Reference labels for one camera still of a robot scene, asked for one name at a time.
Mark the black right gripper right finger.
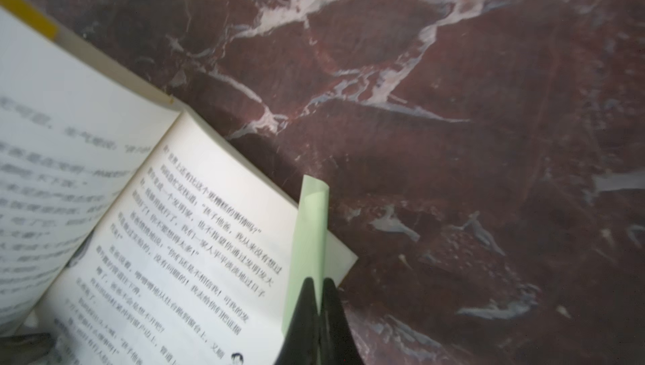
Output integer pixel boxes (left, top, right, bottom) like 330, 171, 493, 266
319, 278, 364, 365

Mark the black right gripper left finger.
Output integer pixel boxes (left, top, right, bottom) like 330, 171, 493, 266
275, 278, 319, 365

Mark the green sticky note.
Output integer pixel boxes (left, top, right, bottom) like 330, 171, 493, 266
282, 175, 329, 333

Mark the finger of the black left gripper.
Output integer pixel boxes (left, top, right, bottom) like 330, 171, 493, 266
1, 333, 55, 365

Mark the yellow children's book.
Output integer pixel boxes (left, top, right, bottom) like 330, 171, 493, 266
1, 0, 357, 364

